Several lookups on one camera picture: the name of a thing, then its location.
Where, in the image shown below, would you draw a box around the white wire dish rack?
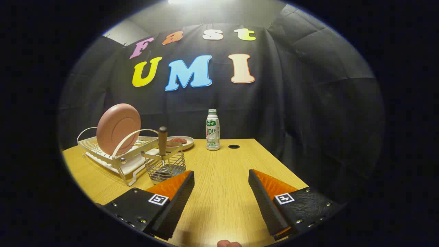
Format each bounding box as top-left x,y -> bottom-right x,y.
77,127 -> 182,186

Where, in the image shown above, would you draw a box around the white drip tray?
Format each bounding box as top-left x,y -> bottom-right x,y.
86,137 -> 162,175

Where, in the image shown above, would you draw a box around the beige round plate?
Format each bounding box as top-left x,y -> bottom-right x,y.
165,136 -> 194,152

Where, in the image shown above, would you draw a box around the white green-label drink bottle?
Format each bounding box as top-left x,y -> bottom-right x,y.
206,109 -> 221,151

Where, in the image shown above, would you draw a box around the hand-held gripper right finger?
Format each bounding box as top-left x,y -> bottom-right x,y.
248,169 -> 343,240

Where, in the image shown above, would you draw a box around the wooden-handled metal spoon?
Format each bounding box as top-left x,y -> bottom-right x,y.
158,126 -> 172,175

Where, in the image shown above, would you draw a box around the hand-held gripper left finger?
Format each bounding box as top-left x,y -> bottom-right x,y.
103,170 -> 195,240

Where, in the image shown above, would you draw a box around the pink plate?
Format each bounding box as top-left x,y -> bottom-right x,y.
96,104 -> 141,156

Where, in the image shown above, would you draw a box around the black backdrop cloth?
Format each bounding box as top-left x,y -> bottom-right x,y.
58,5 -> 386,206

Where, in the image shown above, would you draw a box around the metal wire basket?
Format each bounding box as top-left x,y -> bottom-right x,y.
141,143 -> 187,185

